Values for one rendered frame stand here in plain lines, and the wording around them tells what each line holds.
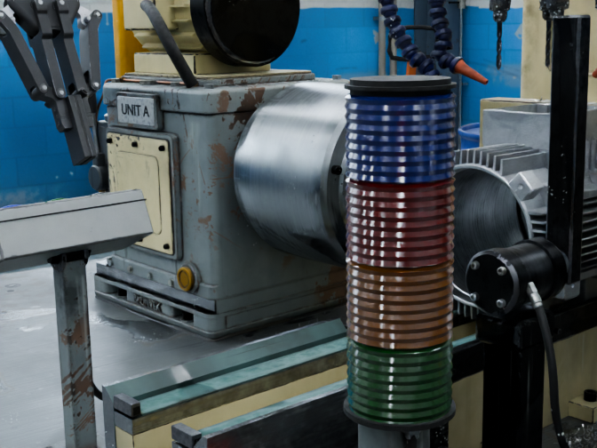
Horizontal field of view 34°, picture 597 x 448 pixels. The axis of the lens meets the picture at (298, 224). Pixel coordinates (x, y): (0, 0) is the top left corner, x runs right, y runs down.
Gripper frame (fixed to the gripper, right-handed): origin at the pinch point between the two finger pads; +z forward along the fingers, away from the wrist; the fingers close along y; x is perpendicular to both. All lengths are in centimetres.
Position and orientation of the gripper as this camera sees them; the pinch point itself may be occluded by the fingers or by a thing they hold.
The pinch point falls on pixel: (76, 130)
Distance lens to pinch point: 107.7
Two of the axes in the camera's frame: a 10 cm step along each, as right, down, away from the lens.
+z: 2.8, 9.5, -1.1
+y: 7.5, -1.5, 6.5
